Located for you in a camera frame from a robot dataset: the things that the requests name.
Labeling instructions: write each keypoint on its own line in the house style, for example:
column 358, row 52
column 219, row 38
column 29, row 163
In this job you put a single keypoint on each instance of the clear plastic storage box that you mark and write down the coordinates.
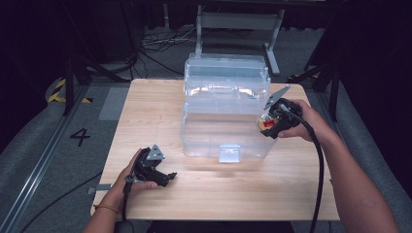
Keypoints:
column 226, row 129

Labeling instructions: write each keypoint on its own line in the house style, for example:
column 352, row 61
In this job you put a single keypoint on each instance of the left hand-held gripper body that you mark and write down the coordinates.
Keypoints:
column 145, row 168

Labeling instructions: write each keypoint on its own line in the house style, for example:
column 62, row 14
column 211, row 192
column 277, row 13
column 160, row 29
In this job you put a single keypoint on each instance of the black stool seat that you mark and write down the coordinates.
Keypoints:
column 124, row 227

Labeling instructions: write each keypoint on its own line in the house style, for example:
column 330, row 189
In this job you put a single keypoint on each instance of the grey metal desk frame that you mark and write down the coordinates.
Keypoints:
column 238, row 21

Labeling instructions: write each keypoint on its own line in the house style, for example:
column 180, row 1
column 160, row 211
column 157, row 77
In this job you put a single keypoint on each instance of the person's left hand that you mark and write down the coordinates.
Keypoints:
column 124, row 191

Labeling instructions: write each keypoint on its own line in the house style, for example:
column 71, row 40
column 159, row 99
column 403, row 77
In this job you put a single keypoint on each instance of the small grey table bracket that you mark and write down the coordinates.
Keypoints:
column 97, row 188

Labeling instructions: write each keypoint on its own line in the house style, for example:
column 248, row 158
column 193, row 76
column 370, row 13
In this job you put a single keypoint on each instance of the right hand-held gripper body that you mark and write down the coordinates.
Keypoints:
column 288, row 113

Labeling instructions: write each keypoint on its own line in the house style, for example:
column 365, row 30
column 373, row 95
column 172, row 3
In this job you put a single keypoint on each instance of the black tripod stand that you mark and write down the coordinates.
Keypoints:
column 68, row 84
column 333, row 93

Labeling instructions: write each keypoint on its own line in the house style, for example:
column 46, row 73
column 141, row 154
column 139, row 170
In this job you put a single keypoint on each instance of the person's right hand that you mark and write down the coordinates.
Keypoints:
column 311, row 124

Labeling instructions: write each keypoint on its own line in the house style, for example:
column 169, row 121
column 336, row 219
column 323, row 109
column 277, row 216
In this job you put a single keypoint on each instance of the yellow black hazard tape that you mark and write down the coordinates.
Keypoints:
column 55, row 94

